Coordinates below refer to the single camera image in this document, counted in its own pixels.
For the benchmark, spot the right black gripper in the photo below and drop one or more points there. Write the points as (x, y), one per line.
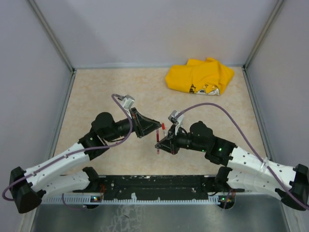
(169, 143)

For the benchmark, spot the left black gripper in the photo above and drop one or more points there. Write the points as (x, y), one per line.
(143, 125)

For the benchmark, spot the dark red pen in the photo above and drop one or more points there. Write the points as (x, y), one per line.
(157, 140)

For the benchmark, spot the white pen red tip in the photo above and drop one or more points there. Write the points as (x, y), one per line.
(164, 132)

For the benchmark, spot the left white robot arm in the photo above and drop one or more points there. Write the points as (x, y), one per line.
(31, 186)

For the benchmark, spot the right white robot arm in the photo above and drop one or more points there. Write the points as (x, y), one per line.
(240, 169)

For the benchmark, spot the yellow folded t-shirt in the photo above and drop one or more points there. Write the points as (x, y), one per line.
(205, 77)

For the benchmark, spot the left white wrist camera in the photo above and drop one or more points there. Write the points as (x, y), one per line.
(127, 102)

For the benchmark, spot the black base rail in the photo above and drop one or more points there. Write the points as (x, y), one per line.
(165, 187)

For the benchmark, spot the white slotted cable duct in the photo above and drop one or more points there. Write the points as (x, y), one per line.
(93, 200)

